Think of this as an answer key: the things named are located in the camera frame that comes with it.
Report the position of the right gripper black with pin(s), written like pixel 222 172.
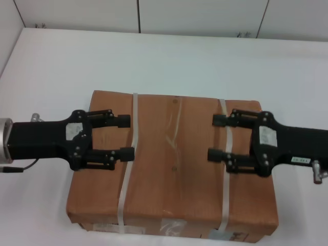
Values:
pixel 294 143

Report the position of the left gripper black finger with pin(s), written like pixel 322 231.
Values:
pixel 126 154
pixel 124 121

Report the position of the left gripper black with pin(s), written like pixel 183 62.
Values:
pixel 38 141

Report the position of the brown cardboard box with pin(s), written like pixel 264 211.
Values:
pixel 179 184

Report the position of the white box side label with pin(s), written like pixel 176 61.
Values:
pixel 112 228

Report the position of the grey box side sticker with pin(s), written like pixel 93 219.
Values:
pixel 228 235

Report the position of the clear packing tape strip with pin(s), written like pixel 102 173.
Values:
pixel 174 143

